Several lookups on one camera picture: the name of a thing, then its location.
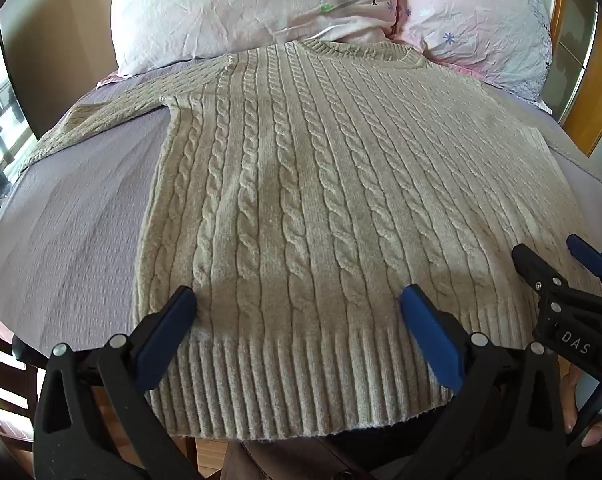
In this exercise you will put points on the pink floral pillow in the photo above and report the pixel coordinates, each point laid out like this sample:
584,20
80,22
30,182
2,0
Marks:
481,25

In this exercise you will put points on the lavender bed sheet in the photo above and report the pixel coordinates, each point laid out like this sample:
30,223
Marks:
81,210

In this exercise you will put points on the person's brown pants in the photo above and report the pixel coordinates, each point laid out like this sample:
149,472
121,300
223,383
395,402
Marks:
281,460

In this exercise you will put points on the wooden headboard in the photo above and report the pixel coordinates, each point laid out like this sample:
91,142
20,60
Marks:
588,125

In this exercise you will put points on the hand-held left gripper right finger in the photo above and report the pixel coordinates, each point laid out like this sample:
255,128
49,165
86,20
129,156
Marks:
431,340

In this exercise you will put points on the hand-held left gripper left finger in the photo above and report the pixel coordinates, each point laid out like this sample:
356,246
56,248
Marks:
165,332

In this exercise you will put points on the balcony window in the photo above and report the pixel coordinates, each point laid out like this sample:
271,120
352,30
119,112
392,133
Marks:
1,125

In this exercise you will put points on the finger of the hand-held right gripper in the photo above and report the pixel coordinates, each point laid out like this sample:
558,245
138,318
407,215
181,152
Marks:
588,255
536,267

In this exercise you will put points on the white floral pillow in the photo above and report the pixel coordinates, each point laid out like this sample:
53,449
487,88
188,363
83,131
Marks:
241,10

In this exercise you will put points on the dark wooden chair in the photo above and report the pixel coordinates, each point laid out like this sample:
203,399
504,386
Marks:
1,345

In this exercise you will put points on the person's right hand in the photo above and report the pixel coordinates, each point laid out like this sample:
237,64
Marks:
572,400

